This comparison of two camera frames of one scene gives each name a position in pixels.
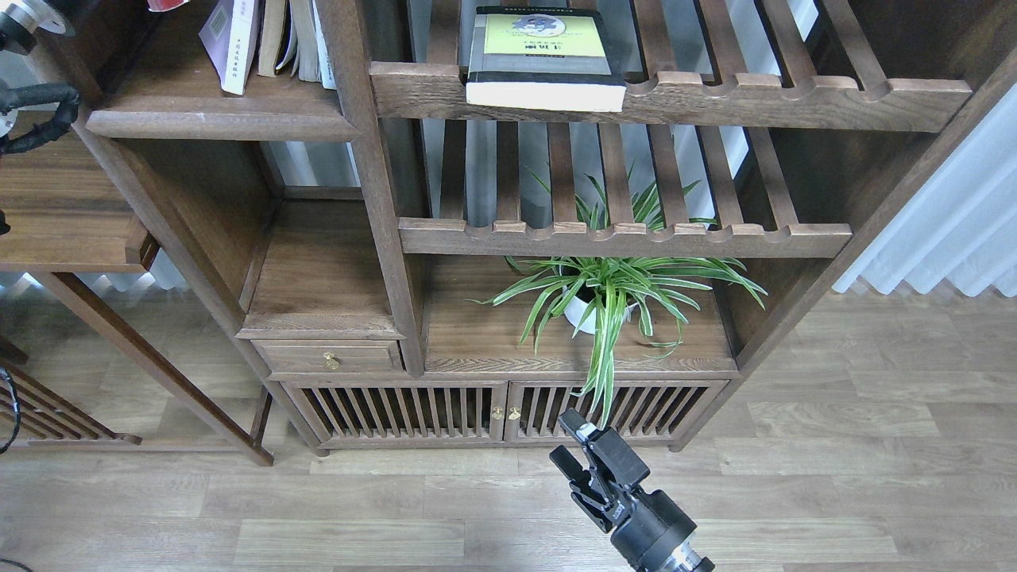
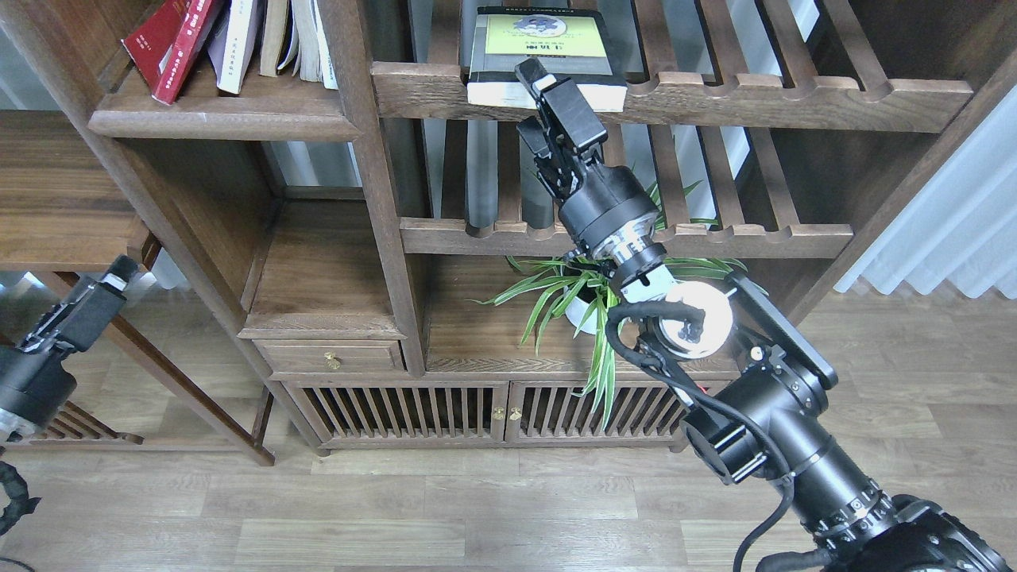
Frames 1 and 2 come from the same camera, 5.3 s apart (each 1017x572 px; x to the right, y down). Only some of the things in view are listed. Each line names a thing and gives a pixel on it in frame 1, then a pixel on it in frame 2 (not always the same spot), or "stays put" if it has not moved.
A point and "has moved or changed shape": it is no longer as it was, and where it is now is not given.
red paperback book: x=163 y=5 has moved or changed shape
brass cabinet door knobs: x=498 y=415 stays put
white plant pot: x=579 y=308 stays put
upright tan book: x=271 y=36 stays put
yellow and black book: x=550 y=58 stays put
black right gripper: x=650 y=529 → x=615 y=217
